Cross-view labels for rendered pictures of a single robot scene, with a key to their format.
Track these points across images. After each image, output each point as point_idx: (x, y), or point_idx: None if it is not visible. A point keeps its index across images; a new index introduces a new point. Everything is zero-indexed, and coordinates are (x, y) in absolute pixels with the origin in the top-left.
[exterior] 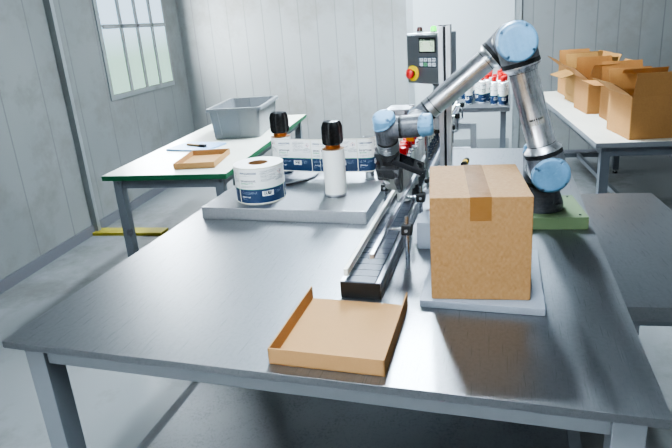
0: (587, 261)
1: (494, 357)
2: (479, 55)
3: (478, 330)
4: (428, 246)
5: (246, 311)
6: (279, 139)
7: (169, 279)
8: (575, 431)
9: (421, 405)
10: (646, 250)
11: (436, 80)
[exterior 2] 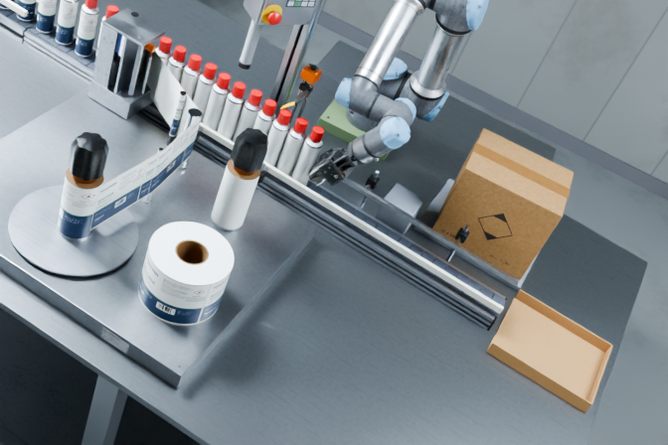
0: None
1: (589, 291)
2: (413, 11)
3: (557, 280)
4: (408, 228)
5: (498, 406)
6: (103, 185)
7: None
8: None
9: None
10: (458, 131)
11: (308, 22)
